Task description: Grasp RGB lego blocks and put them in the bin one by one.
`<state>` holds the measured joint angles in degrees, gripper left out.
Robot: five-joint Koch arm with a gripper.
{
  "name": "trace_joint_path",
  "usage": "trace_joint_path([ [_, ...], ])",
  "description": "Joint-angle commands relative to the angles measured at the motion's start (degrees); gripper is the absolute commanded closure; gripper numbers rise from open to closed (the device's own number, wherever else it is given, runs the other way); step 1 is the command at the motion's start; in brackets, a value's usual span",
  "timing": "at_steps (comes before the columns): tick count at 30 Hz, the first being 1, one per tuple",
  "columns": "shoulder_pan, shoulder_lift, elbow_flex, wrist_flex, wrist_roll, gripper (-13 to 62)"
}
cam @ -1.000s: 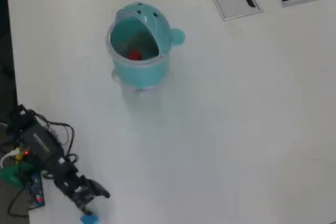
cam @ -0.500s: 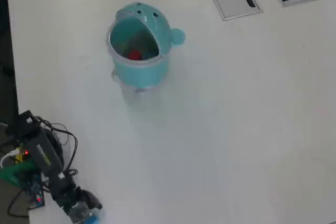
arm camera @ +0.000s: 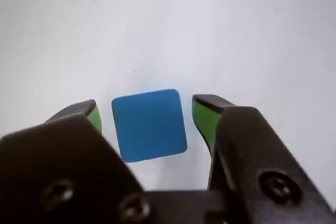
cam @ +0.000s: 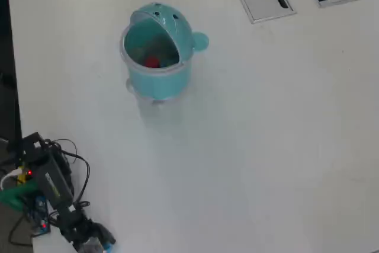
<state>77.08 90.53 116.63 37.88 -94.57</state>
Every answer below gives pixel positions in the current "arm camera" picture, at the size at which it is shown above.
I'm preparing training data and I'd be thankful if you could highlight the blue block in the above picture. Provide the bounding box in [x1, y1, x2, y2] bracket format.
[111, 89, 188, 163]

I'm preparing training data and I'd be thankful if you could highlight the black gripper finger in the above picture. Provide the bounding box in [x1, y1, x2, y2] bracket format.
[191, 94, 336, 224]
[0, 99, 158, 224]

